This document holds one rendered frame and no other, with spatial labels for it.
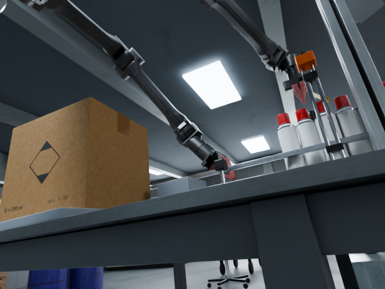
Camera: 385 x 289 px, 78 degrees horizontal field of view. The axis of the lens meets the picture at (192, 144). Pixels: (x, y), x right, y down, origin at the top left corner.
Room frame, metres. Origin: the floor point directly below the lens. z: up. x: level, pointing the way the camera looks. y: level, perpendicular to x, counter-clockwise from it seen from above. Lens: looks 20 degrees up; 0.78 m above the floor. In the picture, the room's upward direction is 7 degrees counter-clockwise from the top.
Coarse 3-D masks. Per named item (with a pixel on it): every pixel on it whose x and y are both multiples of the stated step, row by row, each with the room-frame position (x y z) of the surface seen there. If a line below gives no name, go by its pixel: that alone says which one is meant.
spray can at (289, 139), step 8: (280, 120) 0.64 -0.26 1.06; (288, 120) 0.64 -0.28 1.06; (280, 128) 0.64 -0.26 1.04; (288, 128) 0.63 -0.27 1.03; (280, 136) 0.64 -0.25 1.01; (288, 136) 0.63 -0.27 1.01; (296, 136) 0.63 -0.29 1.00; (288, 144) 0.63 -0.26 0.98; (296, 144) 0.63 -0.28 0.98; (288, 160) 0.64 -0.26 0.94; (296, 160) 0.63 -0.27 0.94; (304, 160) 0.63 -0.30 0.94; (288, 168) 0.65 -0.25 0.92
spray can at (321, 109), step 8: (320, 104) 0.59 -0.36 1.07; (320, 112) 0.59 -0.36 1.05; (336, 120) 0.58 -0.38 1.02; (328, 128) 0.58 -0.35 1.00; (336, 128) 0.58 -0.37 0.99; (320, 136) 0.60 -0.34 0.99; (328, 136) 0.58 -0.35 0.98; (344, 144) 0.58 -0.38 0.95; (336, 152) 0.58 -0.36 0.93; (344, 152) 0.58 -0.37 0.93; (328, 160) 0.60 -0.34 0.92
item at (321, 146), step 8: (352, 136) 0.55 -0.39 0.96; (360, 136) 0.54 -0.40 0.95; (368, 136) 0.53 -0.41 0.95; (320, 144) 0.58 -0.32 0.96; (288, 152) 0.62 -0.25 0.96; (296, 152) 0.61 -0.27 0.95; (304, 152) 0.60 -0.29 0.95; (256, 160) 0.66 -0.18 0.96; (264, 160) 0.65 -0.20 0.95; (272, 160) 0.64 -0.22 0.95; (232, 168) 0.70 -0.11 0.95; (240, 168) 0.69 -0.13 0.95; (192, 176) 0.77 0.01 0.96; (200, 176) 0.76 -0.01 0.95; (208, 176) 0.75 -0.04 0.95
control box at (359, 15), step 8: (352, 0) 0.45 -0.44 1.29; (360, 0) 0.45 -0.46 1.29; (368, 0) 0.46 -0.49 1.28; (376, 0) 0.46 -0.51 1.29; (352, 8) 0.48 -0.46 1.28; (360, 8) 0.48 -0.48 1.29; (368, 8) 0.48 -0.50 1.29; (376, 8) 0.49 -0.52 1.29; (352, 16) 0.50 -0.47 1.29; (360, 16) 0.51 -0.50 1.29; (368, 16) 0.51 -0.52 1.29
